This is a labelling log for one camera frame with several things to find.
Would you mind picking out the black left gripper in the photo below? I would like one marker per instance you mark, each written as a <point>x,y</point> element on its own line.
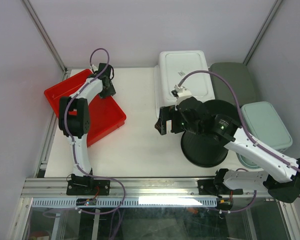
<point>111,92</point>

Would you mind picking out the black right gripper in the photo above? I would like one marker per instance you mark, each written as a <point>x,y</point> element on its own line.
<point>167,113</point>

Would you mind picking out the red plastic tray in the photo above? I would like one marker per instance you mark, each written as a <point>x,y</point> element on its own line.
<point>106,115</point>

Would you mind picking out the black round bucket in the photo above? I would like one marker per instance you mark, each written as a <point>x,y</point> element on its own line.
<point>207,150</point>

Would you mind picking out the dark green plastic tray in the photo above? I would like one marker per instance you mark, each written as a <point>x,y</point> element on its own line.
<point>239,78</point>

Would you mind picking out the light teal perforated basket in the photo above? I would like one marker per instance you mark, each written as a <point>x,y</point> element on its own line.
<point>265,124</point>

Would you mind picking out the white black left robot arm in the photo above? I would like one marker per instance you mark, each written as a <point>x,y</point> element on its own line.
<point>74,116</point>

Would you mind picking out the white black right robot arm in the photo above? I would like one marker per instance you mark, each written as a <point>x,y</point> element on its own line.
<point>280,175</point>

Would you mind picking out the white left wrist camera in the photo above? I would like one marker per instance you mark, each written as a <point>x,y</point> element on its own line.
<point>94,68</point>

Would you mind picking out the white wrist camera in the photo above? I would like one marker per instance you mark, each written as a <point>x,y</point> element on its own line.
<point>94,68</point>
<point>181,93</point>

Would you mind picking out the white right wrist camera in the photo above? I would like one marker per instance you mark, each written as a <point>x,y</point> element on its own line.
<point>181,93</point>

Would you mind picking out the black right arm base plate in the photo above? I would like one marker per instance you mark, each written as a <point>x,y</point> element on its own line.
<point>207,187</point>

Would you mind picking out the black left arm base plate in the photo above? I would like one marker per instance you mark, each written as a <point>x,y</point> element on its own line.
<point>88,187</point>

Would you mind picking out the aluminium mounting rail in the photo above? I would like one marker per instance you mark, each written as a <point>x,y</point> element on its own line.
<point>129,187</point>

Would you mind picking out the white slotted cable duct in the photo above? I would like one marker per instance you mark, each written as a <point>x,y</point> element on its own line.
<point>130,202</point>

